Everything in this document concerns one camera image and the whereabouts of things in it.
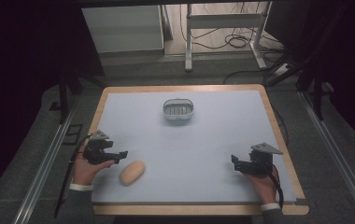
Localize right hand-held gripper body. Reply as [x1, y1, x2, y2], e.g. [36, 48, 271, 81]
[243, 142, 284, 179]

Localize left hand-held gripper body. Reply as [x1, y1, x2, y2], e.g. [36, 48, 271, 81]
[82, 129, 118, 165]

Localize tan bread roll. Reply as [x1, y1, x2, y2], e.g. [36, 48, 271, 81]
[119, 160, 147, 187]

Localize small white basket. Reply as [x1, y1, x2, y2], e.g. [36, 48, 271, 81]
[162, 97, 195, 122]

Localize person's left hand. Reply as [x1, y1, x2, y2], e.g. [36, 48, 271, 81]
[72, 151, 116, 187]

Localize person's right hand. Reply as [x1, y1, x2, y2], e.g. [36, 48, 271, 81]
[244, 167, 281, 205]

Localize white table mat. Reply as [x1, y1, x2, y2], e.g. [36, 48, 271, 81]
[91, 89, 298, 205]

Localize wooden table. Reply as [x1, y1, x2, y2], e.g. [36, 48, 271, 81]
[88, 83, 310, 217]

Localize black metal stand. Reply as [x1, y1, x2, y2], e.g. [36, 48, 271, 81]
[49, 59, 108, 125]
[263, 0, 348, 121]

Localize white power strip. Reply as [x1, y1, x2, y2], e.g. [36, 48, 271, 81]
[273, 63, 292, 77]

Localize white cabinet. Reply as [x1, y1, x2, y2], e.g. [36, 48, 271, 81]
[81, 4, 165, 54]

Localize black floor frame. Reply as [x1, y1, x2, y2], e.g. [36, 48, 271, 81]
[61, 123, 84, 147]

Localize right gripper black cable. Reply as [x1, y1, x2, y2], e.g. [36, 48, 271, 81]
[261, 160, 285, 210]

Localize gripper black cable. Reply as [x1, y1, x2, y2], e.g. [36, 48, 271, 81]
[261, 160, 285, 210]
[53, 133, 92, 218]

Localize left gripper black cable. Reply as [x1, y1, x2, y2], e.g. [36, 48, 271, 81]
[53, 133, 92, 218]

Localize thin black cable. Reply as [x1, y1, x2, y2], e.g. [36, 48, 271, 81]
[271, 104, 290, 147]

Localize metal floor rail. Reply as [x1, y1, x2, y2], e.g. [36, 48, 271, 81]
[298, 91, 355, 224]
[11, 98, 79, 224]

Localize black floor cables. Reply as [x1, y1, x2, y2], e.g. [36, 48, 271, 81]
[178, 2, 287, 64]

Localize white desk frame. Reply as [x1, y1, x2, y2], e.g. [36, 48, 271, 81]
[184, 1, 273, 73]

